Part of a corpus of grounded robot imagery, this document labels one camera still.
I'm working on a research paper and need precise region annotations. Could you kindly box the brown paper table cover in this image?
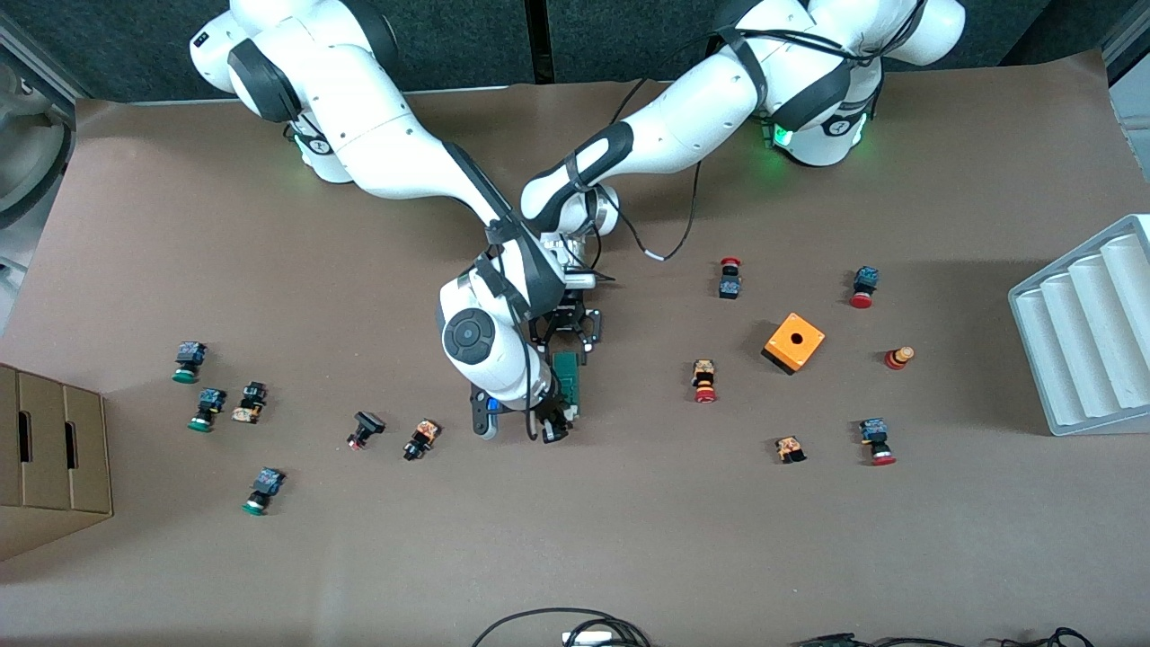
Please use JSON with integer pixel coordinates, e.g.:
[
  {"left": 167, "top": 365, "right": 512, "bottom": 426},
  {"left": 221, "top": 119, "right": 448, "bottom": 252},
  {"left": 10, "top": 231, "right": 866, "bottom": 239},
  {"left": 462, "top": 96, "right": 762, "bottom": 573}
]
[{"left": 0, "top": 49, "right": 1150, "bottom": 647}]

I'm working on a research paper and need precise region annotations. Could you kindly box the black square push button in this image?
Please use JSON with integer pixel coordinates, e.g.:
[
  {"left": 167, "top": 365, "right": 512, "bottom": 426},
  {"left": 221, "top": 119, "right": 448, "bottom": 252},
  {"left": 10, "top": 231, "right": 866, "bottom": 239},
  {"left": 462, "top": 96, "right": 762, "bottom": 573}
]
[{"left": 346, "top": 410, "right": 387, "bottom": 452}]

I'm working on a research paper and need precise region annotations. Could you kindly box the green push button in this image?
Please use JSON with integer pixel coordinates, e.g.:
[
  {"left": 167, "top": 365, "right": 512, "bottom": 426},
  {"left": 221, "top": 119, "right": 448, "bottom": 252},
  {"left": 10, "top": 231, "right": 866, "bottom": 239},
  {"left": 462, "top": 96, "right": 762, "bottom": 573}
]
[
  {"left": 242, "top": 466, "right": 287, "bottom": 517},
  {"left": 188, "top": 387, "right": 227, "bottom": 433},
  {"left": 172, "top": 341, "right": 208, "bottom": 385}
]

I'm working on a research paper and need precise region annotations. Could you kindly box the white ribbed tray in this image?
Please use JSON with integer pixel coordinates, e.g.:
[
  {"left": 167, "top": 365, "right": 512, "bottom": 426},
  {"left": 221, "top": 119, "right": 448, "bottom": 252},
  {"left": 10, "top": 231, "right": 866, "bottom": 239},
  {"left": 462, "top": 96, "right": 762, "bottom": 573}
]
[{"left": 1007, "top": 214, "right": 1150, "bottom": 438}]

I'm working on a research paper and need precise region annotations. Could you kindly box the brown cardboard box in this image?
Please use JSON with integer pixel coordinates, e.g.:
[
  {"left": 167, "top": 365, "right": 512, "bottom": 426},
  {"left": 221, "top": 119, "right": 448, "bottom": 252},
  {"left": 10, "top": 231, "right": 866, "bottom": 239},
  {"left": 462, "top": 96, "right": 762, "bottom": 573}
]
[{"left": 0, "top": 364, "right": 114, "bottom": 563}]

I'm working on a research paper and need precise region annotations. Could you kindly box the grey machine housing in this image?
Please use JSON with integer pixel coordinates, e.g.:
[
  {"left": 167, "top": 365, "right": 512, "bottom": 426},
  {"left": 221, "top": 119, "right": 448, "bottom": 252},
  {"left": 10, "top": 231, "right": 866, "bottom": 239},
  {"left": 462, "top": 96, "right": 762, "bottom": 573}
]
[{"left": 0, "top": 13, "right": 80, "bottom": 230}]

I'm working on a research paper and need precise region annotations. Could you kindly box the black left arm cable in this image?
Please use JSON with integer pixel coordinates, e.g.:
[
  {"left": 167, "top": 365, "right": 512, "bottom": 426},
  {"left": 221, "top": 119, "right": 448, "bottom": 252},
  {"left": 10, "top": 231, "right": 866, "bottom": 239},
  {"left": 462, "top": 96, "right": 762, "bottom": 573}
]
[{"left": 615, "top": 79, "right": 703, "bottom": 263}]

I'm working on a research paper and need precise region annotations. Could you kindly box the black orange selector switch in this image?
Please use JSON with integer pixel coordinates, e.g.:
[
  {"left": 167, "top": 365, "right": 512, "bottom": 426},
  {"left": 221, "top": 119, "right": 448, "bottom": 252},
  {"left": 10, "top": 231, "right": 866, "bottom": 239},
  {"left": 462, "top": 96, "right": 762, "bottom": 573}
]
[{"left": 402, "top": 418, "right": 441, "bottom": 463}]

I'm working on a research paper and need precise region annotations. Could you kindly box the black looped cable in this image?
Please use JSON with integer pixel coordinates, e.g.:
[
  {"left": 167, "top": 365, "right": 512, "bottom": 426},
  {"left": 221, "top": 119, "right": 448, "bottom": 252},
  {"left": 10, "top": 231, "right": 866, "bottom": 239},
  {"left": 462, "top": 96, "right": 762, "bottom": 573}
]
[{"left": 470, "top": 607, "right": 652, "bottom": 647}]

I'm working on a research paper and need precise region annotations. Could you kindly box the orange button enclosure box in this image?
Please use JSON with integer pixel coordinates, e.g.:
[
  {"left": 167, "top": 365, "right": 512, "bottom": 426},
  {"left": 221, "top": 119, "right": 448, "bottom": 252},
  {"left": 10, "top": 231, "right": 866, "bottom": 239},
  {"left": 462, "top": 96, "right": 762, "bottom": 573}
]
[{"left": 761, "top": 312, "right": 827, "bottom": 377}]

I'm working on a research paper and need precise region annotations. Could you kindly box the black cable with connector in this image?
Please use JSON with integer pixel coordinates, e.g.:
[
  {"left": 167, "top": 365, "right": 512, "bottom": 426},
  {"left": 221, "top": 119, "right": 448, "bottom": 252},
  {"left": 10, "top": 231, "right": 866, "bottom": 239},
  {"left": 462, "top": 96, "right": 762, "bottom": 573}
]
[{"left": 791, "top": 632, "right": 998, "bottom": 647}]

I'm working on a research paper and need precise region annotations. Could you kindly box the thin black cable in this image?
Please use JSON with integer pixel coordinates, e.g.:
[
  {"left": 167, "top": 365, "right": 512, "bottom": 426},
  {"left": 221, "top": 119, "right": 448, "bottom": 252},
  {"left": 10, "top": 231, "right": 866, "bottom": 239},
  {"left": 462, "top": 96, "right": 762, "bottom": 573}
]
[{"left": 999, "top": 626, "right": 1097, "bottom": 647}]

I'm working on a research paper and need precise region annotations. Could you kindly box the grey metal frame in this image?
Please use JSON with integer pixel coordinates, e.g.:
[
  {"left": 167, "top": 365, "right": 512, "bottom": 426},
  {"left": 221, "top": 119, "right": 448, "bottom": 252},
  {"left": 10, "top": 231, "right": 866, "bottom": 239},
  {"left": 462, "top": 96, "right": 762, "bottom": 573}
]
[{"left": 1101, "top": 0, "right": 1150, "bottom": 118}]

